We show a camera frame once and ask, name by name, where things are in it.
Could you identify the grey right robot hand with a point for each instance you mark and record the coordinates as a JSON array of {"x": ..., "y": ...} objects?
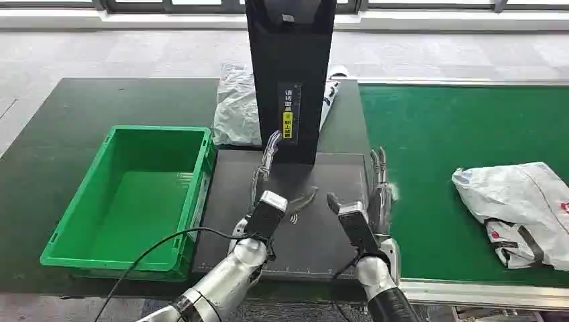
[{"x": 358, "y": 229}]

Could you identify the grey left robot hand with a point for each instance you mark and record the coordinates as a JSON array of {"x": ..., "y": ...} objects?
[{"x": 266, "y": 218}]

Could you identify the white parcel bag red print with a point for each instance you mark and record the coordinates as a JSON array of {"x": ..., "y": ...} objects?
[{"x": 511, "y": 195}]

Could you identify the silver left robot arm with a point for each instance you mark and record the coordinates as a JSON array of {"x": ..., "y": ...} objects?
[{"x": 222, "y": 282}]

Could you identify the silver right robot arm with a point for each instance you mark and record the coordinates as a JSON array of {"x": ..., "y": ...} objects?
[{"x": 378, "y": 280}]

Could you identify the white crate label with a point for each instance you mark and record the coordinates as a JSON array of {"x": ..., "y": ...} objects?
[{"x": 200, "y": 204}]

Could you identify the yellow and black tower label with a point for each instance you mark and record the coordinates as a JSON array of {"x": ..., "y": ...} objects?
[{"x": 288, "y": 120}]

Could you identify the white plastic parcel bag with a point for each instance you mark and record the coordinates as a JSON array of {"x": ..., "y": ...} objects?
[{"x": 235, "y": 111}]

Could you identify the green conveyor belt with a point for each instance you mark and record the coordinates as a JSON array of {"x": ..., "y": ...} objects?
[{"x": 435, "y": 133}]

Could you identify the green plastic crate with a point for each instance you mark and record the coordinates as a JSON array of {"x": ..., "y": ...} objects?
[{"x": 133, "y": 200}]

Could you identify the black scanner tower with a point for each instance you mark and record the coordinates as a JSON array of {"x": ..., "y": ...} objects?
[{"x": 289, "y": 53}]

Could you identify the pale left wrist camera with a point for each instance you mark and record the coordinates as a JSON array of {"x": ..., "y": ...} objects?
[{"x": 238, "y": 233}]

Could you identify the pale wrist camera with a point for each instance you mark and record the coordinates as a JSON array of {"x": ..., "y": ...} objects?
[
  {"x": 238, "y": 233},
  {"x": 392, "y": 262}
]

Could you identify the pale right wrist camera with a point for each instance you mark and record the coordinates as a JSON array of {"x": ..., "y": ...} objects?
[{"x": 392, "y": 262}]

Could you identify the black scanner base plate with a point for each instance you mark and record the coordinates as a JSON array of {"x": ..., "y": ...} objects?
[{"x": 311, "y": 240}]

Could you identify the silver conveyor frame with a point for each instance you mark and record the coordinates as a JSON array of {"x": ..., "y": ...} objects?
[{"x": 489, "y": 294}]

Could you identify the dark window frame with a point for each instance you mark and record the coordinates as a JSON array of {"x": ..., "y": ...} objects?
[{"x": 133, "y": 6}]

